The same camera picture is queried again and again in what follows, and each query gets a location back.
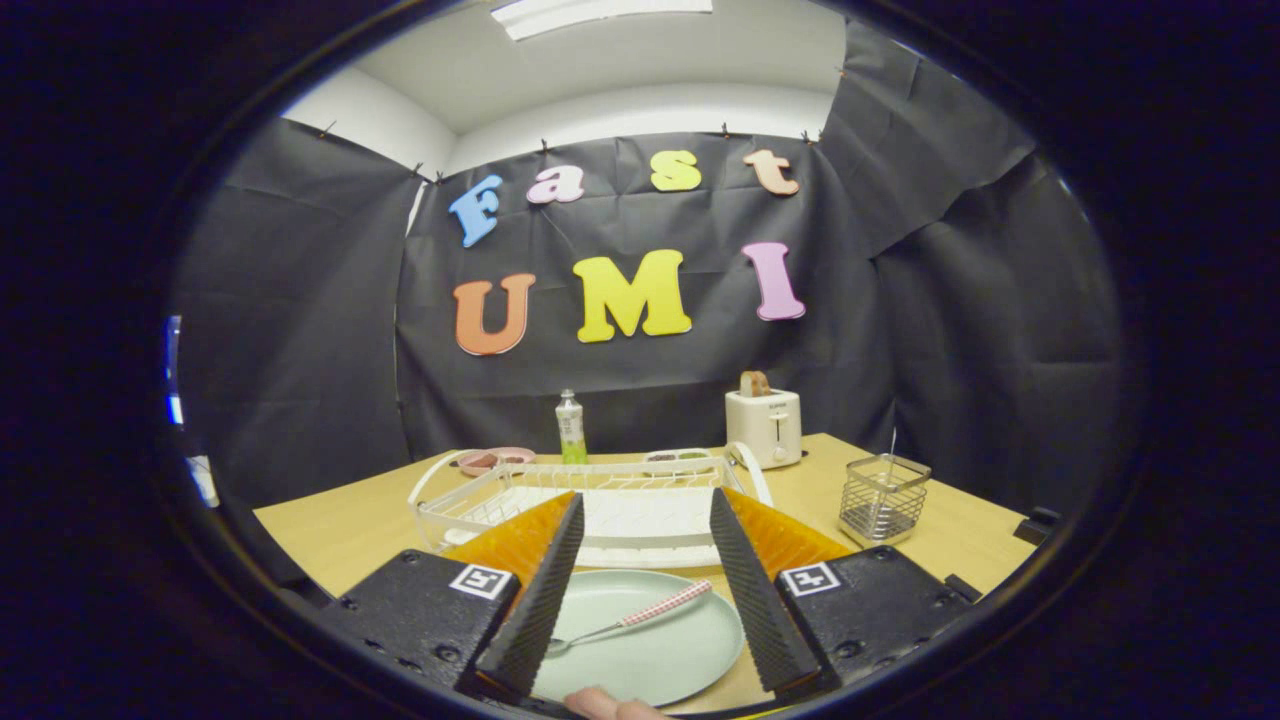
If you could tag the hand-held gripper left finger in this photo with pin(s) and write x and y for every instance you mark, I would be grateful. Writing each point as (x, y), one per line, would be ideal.
(535, 610)

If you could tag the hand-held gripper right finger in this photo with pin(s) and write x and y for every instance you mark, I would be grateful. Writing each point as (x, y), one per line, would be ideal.
(765, 610)

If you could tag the light green plate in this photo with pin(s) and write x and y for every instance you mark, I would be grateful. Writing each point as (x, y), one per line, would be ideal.
(660, 650)

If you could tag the pink divided dish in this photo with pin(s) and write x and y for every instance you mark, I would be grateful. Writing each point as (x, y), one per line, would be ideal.
(495, 460)

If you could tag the white divided dish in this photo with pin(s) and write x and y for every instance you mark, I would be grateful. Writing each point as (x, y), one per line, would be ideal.
(678, 458)

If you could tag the white drip tray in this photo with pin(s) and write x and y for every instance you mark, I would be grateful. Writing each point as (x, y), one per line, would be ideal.
(650, 515)

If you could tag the cream toaster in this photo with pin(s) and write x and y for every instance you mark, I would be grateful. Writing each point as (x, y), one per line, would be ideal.
(765, 430)

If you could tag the clear bottle with green liquid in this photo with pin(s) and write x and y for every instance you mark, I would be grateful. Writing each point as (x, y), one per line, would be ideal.
(571, 430)

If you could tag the black table clamp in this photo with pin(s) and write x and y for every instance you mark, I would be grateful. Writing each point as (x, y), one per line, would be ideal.
(962, 588)
(1036, 524)

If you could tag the brown toast slice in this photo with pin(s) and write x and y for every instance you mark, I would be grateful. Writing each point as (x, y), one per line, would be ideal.
(754, 384)

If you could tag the black backdrop cloth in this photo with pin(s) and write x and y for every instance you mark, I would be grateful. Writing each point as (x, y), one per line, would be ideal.
(1000, 350)

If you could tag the ceiling light panel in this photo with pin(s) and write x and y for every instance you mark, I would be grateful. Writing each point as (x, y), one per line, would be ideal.
(600, 12)

